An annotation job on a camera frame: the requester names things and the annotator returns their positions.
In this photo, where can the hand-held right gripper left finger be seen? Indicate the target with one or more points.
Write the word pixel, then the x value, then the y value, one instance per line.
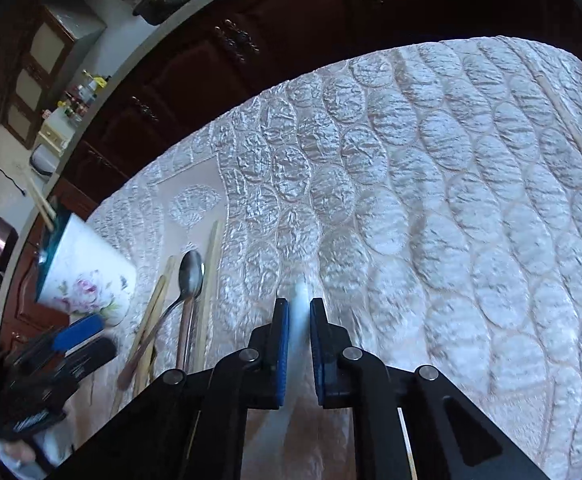
pixel 282 355

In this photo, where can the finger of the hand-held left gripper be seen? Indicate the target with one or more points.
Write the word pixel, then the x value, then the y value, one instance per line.
pixel 80 327
pixel 93 356

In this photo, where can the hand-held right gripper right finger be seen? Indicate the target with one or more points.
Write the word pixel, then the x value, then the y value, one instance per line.
pixel 318 360

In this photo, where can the white plastic utensil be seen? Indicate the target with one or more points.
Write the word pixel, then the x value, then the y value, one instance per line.
pixel 298 310

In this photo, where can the wooden chopstick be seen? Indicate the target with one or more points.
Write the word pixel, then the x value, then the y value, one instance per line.
pixel 33 186
pixel 146 347
pixel 47 209
pixel 210 280
pixel 158 305

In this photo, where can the person's left hand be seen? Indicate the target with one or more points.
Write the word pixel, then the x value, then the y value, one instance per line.
pixel 16 455

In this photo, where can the slim metal utensil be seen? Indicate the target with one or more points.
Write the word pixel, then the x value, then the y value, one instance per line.
pixel 152 334

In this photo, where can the purple metal pot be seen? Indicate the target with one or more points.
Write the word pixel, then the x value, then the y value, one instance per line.
pixel 4 240

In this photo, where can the metal spoon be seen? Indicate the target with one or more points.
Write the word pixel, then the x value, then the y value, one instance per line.
pixel 191 270

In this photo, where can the dark sauce bottle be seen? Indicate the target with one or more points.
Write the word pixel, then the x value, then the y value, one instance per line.
pixel 66 106

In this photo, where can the red label sauce bottle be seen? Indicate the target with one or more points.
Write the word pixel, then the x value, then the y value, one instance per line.
pixel 74 100

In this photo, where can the grey stone kitchen counter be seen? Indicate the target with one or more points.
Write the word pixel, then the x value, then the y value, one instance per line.
pixel 121 76

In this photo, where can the dark wooden base cabinets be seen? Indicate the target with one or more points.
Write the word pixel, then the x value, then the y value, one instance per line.
pixel 296 25

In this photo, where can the wall cabinet with beige panels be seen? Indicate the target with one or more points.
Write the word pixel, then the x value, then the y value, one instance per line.
pixel 36 60

